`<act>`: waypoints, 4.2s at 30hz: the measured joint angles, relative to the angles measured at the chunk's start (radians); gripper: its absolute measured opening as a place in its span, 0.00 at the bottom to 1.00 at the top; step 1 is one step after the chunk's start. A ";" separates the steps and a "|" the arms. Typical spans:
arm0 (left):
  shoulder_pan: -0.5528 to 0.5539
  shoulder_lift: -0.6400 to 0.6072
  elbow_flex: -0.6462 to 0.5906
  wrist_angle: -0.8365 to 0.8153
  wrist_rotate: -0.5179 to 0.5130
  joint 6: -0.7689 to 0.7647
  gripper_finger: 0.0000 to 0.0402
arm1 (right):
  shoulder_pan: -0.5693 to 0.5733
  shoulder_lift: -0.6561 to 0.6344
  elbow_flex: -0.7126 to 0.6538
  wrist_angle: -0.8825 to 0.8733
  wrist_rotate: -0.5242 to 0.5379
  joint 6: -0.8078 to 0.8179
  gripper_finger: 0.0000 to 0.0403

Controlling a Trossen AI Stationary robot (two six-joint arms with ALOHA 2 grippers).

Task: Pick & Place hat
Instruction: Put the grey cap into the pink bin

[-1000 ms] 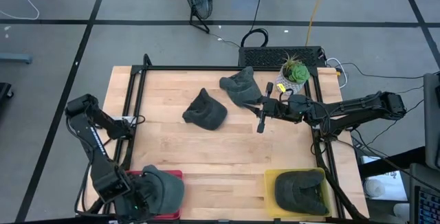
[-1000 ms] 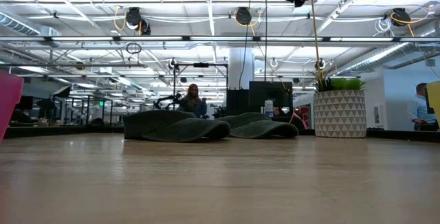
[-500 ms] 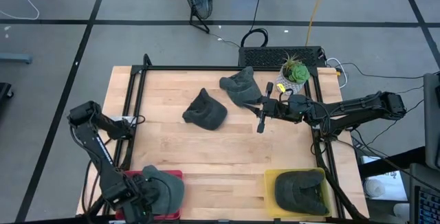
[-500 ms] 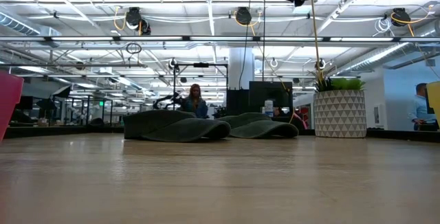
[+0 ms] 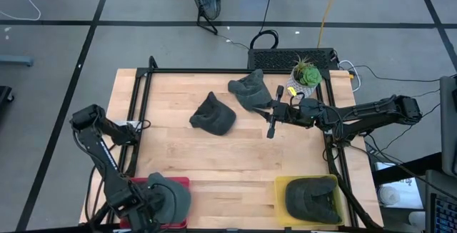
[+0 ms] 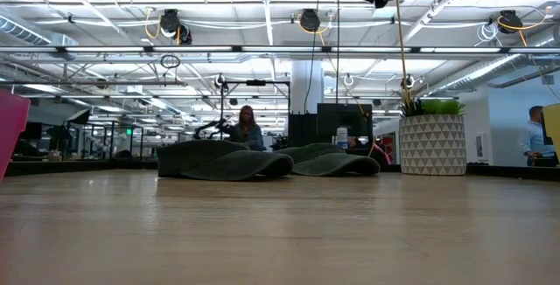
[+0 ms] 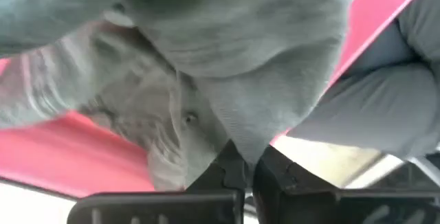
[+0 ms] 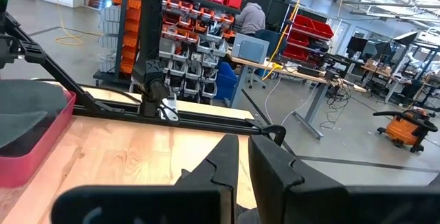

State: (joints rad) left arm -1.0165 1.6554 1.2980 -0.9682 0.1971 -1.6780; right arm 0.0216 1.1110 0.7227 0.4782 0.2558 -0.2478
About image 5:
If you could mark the grey monitor back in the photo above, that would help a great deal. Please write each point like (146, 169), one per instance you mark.
(450, 126)

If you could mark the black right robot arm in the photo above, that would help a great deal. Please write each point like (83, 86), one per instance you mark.
(375, 109)

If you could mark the potted green plant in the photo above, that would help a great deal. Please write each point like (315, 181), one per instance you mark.
(296, 90)

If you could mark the red plastic tray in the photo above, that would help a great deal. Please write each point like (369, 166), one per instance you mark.
(182, 181)

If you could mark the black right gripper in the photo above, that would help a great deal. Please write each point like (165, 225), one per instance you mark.
(285, 111)

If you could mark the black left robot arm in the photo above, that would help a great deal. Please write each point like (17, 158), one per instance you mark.
(107, 161)

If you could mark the grey-blue table foot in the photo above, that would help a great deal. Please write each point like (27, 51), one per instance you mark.
(16, 61)

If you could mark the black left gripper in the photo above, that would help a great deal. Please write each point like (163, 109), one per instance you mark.
(148, 211)

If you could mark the black desk beam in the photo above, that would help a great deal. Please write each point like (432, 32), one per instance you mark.
(407, 168)

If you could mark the white plastic bag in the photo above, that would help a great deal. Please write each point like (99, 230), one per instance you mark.
(400, 192)

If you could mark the black chair base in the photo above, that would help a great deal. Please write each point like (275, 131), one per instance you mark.
(5, 95)

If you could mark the yellow plastic tray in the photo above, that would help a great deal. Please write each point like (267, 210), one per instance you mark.
(280, 204)

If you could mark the spiky air plant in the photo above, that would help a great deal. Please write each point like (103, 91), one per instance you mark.
(301, 65)

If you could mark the green succulent plant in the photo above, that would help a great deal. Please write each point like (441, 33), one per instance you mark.
(310, 76)

